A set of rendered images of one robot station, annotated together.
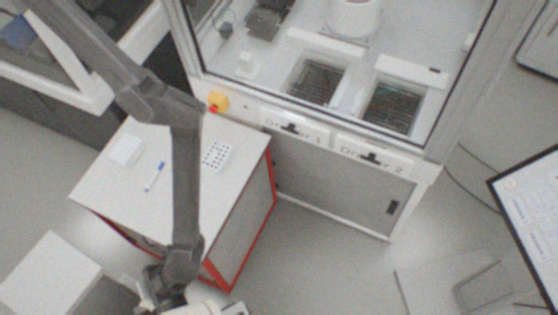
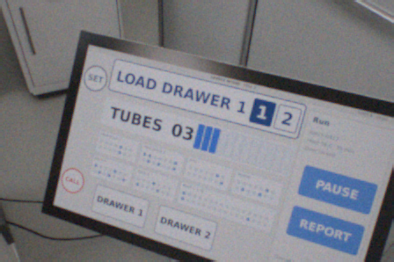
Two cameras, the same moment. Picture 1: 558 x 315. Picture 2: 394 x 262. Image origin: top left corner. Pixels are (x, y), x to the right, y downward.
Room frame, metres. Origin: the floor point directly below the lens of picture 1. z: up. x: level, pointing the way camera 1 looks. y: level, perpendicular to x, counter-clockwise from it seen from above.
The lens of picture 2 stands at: (0.16, -0.44, 1.50)
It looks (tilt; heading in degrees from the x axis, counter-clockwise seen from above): 44 degrees down; 292
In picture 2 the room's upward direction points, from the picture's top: 4 degrees clockwise
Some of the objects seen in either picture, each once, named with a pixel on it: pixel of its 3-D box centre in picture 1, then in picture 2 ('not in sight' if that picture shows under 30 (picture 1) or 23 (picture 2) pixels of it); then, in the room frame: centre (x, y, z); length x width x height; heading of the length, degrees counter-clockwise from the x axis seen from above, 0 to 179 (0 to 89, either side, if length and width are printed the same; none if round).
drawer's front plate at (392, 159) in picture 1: (372, 156); not in sight; (0.70, -0.34, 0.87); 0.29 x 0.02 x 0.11; 59
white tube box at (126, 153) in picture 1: (127, 151); not in sight; (0.90, 0.61, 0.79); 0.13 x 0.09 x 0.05; 148
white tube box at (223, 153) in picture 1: (216, 157); not in sight; (0.83, 0.25, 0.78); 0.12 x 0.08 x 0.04; 149
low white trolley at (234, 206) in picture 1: (193, 202); not in sight; (0.82, 0.44, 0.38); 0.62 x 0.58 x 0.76; 59
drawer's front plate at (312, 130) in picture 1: (294, 127); not in sight; (0.87, -0.07, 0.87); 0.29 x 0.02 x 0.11; 59
